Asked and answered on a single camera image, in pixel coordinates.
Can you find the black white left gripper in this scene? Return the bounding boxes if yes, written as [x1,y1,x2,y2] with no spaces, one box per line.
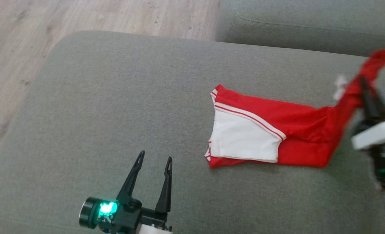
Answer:
[79,150,173,234]

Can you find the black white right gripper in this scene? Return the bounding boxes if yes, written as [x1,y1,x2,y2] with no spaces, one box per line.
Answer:
[352,76,385,190]

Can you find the red shorts double white stripes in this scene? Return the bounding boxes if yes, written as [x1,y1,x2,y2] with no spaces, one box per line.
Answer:
[204,49,385,169]

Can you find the grey fabric sofa seat cushion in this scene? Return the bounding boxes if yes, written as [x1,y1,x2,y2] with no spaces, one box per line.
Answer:
[0,30,385,234]

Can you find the grey fabric sofa side cushion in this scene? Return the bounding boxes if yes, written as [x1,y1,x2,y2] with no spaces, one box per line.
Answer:
[215,0,385,59]

